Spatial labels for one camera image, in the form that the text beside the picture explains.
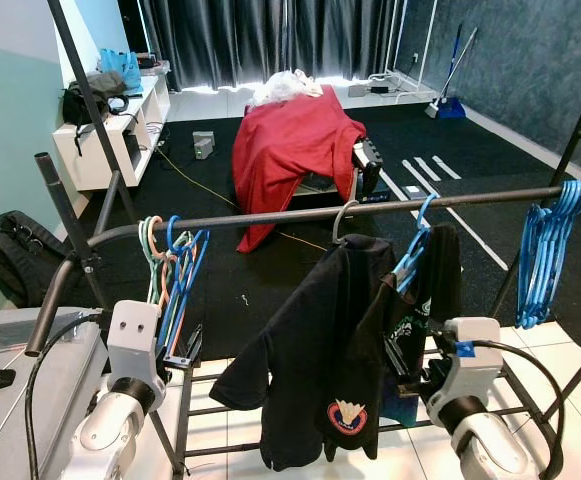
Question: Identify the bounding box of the blue plastic hanger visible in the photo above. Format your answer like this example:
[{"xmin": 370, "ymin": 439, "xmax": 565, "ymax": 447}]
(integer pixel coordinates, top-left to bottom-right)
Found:
[
  {"xmin": 394, "ymin": 192, "xmax": 441, "ymax": 296},
  {"xmin": 525, "ymin": 180, "xmax": 581, "ymax": 326},
  {"xmin": 515, "ymin": 185, "xmax": 571, "ymax": 331},
  {"xmin": 535, "ymin": 178, "xmax": 581, "ymax": 321}
]

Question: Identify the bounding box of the black metal clothes rack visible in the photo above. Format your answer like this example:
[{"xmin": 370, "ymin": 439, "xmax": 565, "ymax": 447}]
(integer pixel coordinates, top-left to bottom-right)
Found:
[{"xmin": 25, "ymin": 0, "xmax": 581, "ymax": 480}]

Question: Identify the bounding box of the black backpack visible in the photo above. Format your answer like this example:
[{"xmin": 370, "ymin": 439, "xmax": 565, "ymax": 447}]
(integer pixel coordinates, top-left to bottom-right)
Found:
[{"xmin": 0, "ymin": 210, "xmax": 76, "ymax": 309}]

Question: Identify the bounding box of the black machine with white panel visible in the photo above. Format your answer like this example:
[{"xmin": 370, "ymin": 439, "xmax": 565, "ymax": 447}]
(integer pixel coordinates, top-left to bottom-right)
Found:
[{"xmin": 290, "ymin": 140, "xmax": 383, "ymax": 209}]

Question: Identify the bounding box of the small grey box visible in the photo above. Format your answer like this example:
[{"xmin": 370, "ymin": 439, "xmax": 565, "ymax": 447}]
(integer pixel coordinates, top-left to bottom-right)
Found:
[{"xmin": 192, "ymin": 130, "xmax": 217, "ymax": 161}]

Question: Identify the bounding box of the white open shelf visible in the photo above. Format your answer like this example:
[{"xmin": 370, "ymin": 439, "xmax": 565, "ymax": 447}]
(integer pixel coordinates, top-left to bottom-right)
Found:
[{"xmin": 52, "ymin": 68, "xmax": 171, "ymax": 191}]

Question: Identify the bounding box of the red cloth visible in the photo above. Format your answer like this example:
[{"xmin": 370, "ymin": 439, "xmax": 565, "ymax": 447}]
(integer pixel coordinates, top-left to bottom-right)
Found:
[{"xmin": 232, "ymin": 85, "xmax": 368, "ymax": 253}]

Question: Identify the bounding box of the blue mop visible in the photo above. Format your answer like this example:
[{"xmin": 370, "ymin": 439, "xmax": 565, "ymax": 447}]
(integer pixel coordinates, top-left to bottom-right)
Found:
[{"xmin": 436, "ymin": 24, "xmax": 468, "ymax": 119}]

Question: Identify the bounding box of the white plastic bag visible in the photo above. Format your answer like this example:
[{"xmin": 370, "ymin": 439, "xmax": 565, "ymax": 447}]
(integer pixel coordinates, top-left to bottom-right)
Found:
[{"xmin": 248, "ymin": 70, "xmax": 326, "ymax": 108}]

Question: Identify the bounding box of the blue bag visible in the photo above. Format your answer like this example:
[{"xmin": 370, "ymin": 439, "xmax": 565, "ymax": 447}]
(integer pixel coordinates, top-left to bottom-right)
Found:
[{"xmin": 98, "ymin": 48, "xmax": 144, "ymax": 96}]

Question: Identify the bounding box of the black curtain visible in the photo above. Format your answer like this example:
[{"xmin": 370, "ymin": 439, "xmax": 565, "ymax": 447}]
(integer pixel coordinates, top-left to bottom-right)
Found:
[{"xmin": 138, "ymin": 0, "xmax": 416, "ymax": 91}]

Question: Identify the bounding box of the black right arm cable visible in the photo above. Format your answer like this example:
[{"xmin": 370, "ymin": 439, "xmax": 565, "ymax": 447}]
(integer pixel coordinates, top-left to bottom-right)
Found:
[{"xmin": 468, "ymin": 338, "xmax": 568, "ymax": 480}]

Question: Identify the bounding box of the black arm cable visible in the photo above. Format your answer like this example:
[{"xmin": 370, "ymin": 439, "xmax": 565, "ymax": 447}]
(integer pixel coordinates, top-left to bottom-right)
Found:
[
  {"xmin": 468, "ymin": 338, "xmax": 568, "ymax": 480},
  {"xmin": 25, "ymin": 310, "xmax": 107, "ymax": 480}
]

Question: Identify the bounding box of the green wire hanger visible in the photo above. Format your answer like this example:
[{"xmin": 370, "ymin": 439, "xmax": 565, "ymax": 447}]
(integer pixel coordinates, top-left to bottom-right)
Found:
[{"xmin": 138, "ymin": 215, "xmax": 176, "ymax": 351}]

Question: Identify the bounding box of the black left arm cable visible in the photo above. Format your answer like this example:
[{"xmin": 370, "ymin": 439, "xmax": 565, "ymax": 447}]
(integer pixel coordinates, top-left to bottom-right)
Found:
[{"xmin": 25, "ymin": 310, "xmax": 107, "ymax": 480}]

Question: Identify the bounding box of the grey handled broom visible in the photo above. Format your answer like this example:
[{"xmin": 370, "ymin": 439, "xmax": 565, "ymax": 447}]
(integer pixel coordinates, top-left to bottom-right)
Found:
[{"xmin": 425, "ymin": 27, "xmax": 480, "ymax": 119}]

